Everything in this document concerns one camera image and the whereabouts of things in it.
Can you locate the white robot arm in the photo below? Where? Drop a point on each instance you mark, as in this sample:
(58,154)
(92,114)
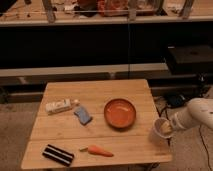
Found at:
(197,111)

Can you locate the orange ceramic bowl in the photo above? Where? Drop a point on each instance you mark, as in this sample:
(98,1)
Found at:
(119,113)

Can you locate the wooden table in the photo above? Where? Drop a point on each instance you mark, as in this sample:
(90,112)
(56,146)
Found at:
(63,130)

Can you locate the black white striped block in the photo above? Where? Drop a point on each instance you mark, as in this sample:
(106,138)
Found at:
(58,155)

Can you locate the white ceramic cup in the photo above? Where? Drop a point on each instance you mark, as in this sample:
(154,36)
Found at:
(155,135)

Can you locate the blue sponge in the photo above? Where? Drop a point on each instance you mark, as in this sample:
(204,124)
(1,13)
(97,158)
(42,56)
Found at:
(83,115)

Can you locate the wooden shelf with clutter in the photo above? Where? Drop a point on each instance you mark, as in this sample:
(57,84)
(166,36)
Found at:
(95,12)

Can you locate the orange toy carrot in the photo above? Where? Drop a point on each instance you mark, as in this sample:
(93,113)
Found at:
(95,150)

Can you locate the white tube box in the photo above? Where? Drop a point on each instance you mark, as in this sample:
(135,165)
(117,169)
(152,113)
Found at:
(61,105)

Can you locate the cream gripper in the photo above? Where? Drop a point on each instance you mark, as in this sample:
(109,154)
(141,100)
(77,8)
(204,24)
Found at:
(166,128)

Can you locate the black box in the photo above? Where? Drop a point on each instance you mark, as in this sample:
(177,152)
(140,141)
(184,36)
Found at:
(190,59)

